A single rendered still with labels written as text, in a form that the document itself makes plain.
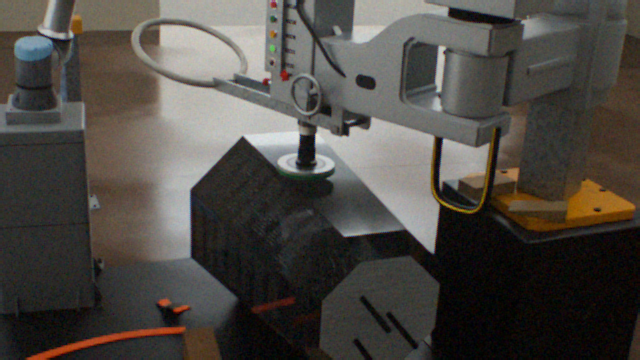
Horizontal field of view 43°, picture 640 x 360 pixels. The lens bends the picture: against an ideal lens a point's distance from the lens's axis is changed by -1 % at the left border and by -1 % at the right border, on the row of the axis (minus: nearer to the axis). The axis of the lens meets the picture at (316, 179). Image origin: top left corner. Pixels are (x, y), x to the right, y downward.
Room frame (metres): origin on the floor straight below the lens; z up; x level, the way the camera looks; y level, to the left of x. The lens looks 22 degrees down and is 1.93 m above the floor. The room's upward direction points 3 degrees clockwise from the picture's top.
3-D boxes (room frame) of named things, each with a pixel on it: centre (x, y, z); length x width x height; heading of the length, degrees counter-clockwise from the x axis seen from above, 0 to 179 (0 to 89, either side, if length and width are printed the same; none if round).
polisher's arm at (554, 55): (2.76, -0.76, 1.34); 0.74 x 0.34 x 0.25; 138
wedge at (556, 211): (2.68, -0.80, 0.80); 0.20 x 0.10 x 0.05; 71
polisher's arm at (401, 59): (2.59, -0.25, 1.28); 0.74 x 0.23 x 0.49; 50
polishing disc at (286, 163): (2.85, 0.04, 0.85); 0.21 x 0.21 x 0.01
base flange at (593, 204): (2.91, -0.90, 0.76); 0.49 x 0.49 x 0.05; 23
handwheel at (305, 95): (2.68, 0.03, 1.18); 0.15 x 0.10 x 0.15; 50
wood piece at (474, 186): (2.86, -0.65, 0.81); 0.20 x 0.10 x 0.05; 121
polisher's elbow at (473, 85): (2.42, -0.46, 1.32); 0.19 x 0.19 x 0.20
